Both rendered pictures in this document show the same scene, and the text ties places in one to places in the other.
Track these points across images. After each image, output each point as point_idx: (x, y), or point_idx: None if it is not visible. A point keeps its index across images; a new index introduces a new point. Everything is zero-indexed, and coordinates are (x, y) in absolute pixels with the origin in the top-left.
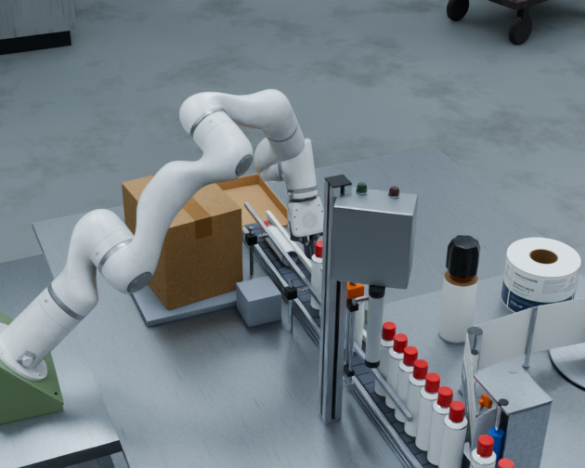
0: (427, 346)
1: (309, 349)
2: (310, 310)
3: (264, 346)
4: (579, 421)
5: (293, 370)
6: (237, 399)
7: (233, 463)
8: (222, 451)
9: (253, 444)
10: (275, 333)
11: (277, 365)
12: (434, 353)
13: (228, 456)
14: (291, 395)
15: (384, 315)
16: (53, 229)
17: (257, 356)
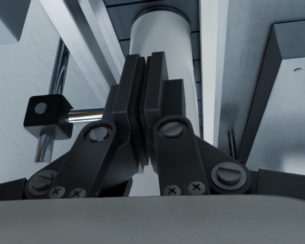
0: (301, 143)
1: (113, 70)
2: (127, 42)
3: (10, 50)
4: None
5: (78, 101)
6: None
7: (17, 165)
8: (1, 158)
9: (32, 157)
10: (31, 18)
11: (47, 90)
12: (297, 150)
13: (10, 161)
14: (73, 128)
15: None
16: None
17: (3, 68)
